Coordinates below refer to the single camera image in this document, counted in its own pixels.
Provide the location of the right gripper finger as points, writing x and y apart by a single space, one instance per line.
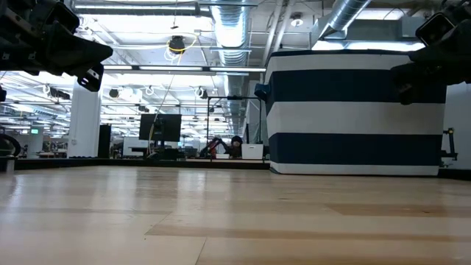
438 57
416 84

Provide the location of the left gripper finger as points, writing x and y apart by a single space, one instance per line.
92 81
77 55

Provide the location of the navy white striped fabric basket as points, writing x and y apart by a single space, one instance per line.
331 117

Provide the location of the white pillar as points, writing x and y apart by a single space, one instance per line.
84 121

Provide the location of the tall black cabinet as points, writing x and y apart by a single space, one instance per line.
104 141

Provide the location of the long ceiling light bar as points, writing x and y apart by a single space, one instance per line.
165 68

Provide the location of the green lit sign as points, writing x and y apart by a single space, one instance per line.
35 131

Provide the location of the black background monitor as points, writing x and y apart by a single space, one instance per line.
165 127

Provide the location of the black curved hoop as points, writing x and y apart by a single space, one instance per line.
16 145

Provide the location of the small grey cylinder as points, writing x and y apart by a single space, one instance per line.
10 164

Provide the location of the red black machine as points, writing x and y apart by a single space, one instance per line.
211 145

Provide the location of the person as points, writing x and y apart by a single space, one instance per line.
236 145

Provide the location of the white box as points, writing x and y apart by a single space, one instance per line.
252 151

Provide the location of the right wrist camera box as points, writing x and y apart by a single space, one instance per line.
434 29

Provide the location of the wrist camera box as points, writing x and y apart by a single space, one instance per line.
64 16
434 29

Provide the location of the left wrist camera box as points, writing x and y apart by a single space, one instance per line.
64 16

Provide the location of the black clamp mount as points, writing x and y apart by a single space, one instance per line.
449 147

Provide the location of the black aluminium table frame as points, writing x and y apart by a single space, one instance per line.
73 163

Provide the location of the slanted silver ventilation duct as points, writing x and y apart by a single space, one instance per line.
346 13

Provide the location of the black background stand frame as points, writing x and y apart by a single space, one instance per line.
208 121

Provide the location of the ribbed silver ventilation duct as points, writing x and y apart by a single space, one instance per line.
230 29

